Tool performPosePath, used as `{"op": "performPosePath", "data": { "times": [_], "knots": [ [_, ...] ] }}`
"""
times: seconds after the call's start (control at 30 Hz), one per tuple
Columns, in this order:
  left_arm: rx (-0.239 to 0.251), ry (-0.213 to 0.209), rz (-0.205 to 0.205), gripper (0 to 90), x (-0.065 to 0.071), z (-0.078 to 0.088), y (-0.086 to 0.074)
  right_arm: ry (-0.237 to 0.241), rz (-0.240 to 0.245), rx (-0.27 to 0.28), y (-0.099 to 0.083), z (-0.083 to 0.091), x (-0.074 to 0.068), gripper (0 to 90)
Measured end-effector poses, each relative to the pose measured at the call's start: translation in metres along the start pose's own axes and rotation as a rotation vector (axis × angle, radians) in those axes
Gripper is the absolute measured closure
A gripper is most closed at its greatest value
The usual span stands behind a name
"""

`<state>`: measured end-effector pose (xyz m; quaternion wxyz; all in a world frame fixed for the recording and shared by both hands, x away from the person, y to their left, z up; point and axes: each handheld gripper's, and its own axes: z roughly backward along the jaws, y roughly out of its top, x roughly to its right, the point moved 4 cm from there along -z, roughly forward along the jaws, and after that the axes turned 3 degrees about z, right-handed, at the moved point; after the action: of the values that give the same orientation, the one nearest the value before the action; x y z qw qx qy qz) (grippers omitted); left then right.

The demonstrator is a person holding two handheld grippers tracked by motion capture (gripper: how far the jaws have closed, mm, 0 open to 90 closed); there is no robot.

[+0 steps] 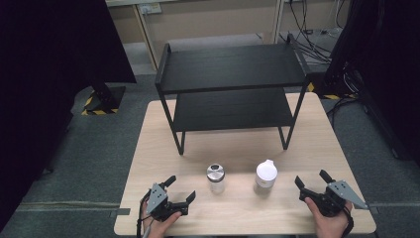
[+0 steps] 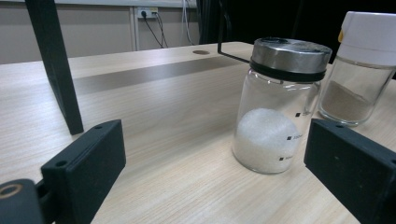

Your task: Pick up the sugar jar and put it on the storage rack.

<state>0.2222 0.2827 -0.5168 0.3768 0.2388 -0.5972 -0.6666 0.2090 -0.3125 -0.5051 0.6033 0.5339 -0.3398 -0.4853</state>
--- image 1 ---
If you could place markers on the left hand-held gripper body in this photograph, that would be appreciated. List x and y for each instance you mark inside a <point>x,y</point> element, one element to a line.
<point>157,198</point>

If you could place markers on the stand base with hazard tape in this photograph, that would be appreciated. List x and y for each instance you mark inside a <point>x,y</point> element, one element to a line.
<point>102,99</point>
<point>331,96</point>

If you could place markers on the black two-tier metal shelf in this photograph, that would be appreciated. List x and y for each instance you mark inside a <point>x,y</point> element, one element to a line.
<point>231,66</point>

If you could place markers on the white wall socket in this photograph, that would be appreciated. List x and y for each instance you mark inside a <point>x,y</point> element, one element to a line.
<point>150,8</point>

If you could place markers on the person's left hand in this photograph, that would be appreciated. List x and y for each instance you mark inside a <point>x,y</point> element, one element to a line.
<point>158,228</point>

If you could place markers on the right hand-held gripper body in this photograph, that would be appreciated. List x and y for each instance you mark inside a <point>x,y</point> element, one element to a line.
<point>345,193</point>

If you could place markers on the person's right hand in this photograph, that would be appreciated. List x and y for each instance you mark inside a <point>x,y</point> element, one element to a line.
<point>328,226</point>

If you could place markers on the glass jar with silver lid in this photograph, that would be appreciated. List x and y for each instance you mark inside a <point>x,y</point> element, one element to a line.
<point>216,178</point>

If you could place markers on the glass jar with white lid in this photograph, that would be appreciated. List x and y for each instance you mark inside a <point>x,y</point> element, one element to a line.
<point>265,173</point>

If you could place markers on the black curtain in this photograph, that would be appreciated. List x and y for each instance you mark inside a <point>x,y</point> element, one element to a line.
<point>389,66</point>
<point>49,66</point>

